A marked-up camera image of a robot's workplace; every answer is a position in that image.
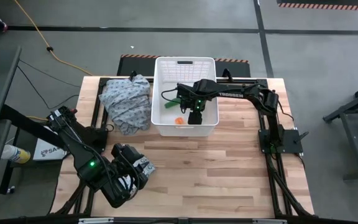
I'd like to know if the yellow cable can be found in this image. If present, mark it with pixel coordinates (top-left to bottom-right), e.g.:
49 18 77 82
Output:
12 0 94 77

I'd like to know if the white perforated plastic basket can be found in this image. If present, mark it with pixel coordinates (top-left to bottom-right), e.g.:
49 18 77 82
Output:
150 56 220 138

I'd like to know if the black hazard-striped floor mat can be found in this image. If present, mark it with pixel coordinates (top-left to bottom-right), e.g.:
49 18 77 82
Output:
116 54 252 78

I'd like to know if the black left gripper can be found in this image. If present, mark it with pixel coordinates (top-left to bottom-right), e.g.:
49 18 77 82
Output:
110 142 150 195

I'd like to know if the green bandage roll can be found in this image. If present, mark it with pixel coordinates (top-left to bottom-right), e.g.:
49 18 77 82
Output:
164 97 182 109

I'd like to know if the black metal stand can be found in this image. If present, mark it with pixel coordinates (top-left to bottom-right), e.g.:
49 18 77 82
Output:
323 79 358 182

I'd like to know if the white blue-print pouch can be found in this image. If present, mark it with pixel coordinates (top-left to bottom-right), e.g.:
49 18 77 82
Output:
121 155 156 198

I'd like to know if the white yellow spray bottle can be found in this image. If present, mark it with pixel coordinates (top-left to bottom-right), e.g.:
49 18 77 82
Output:
1 144 31 165

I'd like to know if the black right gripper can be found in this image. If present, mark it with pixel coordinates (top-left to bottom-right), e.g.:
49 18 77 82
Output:
178 90 206 125

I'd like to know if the black aluminium table frame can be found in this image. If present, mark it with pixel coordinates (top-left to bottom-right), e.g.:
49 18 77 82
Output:
50 76 315 224

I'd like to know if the white printed cardboard box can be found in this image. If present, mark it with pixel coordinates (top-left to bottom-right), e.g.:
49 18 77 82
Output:
32 136 68 162

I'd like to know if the black floor cable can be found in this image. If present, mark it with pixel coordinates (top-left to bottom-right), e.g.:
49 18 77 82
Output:
16 58 81 110

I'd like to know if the grey patterned cloth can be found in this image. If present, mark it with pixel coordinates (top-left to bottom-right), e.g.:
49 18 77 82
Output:
98 73 152 136

